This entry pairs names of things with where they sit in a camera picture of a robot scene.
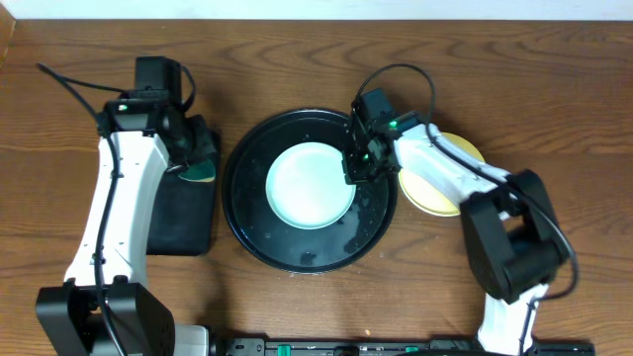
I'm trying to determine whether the pale green plate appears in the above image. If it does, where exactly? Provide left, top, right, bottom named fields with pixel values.
left=265, top=142, right=356, bottom=229

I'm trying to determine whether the yellow plate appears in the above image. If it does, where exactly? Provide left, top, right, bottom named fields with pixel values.
left=399, top=133, right=485, bottom=218

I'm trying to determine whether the green yellow sponge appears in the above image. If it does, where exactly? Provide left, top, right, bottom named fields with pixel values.
left=178, top=158, right=217, bottom=183

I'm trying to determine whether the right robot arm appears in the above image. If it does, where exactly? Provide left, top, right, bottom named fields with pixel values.
left=343, top=89, right=574, bottom=355

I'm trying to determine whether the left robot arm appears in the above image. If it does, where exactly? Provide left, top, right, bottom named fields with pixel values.
left=36, top=56, right=221, bottom=356

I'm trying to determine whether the black rectangular water tray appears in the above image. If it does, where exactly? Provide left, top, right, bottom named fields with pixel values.
left=146, top=129, right=221, bottom=256

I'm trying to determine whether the round black tray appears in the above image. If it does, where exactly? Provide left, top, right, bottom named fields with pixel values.
left=222, top=109, right=398, bottom=273

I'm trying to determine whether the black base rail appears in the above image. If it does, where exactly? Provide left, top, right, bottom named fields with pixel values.
left=217, top=337, right=596, bottom=356

